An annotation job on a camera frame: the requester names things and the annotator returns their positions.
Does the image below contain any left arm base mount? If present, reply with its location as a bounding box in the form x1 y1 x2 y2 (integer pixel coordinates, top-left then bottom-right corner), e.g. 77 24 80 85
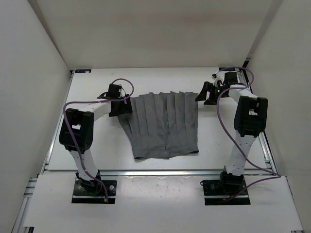
71 179 117 204

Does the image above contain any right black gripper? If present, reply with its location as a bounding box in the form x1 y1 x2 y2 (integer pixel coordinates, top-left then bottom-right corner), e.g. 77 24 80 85
194 81 227 105

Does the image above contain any aluminium front rail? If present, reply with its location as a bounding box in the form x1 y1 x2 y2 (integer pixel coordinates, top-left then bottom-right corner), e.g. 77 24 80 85
100 169 221 176

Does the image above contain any aluminium left frame rail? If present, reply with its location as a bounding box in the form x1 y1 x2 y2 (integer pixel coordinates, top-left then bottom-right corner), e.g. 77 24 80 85
11 70 73 233

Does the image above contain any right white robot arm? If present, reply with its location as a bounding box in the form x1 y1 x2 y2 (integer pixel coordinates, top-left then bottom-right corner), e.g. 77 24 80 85
195 72 268 194

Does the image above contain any right blue corner label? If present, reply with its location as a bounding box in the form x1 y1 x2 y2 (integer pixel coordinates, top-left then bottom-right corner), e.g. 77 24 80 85
219 67 236 72

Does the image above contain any left blue corner label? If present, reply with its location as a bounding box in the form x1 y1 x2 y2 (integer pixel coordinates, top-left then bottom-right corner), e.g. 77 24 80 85
75 69 92 73

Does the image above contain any blue corner label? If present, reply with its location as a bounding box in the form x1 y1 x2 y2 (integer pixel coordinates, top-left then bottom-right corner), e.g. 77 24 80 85
75 69 92 73
219 67 236 72

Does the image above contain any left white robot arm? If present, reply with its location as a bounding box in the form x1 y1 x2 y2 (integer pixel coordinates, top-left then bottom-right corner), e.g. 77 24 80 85
59 81 134 196

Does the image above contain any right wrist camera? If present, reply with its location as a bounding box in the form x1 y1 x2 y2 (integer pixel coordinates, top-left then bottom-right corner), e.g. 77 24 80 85
212 73 224 87

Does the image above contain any grey pleated skirt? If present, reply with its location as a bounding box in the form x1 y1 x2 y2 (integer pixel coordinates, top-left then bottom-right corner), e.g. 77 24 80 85
118 92 199 160

